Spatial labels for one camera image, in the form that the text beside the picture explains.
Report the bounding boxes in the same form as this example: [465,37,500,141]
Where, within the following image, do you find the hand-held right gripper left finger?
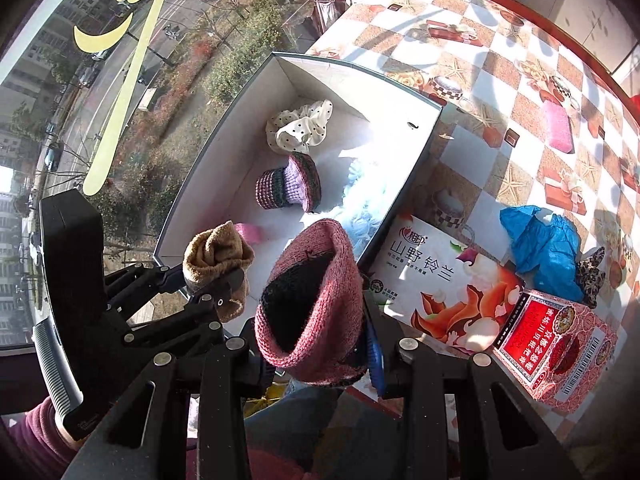
[75,319,274,480]

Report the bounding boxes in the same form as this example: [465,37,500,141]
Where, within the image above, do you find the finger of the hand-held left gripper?
[107,266,247,362]
[102,260,191,322]

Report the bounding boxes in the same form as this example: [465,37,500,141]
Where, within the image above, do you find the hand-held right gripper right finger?
[357,290,582,480]

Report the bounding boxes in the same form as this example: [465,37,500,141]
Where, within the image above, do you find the tan sock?
[182,220,256,323]

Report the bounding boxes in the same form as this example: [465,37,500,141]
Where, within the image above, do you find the pink knit hat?
[254,218,373,387]

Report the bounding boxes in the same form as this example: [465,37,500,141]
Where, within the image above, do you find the purple knit hat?
[255,152,322,213]

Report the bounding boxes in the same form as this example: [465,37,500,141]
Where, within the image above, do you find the light blue fluffy cloth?
[300,154,397,257]

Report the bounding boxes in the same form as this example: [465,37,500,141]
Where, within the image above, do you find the white cardboard box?
[152,51,445,281]

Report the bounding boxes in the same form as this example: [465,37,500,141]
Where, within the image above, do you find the white polka dot scrunchie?
[265,99,335,156]

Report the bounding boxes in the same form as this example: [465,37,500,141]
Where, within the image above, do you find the person's left forearm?
[0,395,87,480]

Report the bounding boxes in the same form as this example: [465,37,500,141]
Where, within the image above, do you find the person's legs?
[187,380,453,480]

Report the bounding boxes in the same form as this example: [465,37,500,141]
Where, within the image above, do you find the floral tissue pack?
[371,212,527,357]

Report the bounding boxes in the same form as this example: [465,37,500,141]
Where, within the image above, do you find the red patterned carton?
[491,287,621,413]

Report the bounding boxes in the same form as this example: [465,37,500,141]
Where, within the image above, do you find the yellow window decals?
[72,0,177,199]

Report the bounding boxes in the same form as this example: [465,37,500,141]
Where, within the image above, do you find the blue crinkled cloth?
[499,205,586,303]

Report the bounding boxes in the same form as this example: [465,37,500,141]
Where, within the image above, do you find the leopard print cloth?
[575,246,607,309]

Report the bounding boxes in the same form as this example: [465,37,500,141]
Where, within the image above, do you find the large pink sponge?
[541,100,576,155]

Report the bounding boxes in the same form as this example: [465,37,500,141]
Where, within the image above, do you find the checkered tablecloth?
[305,0,640,442]

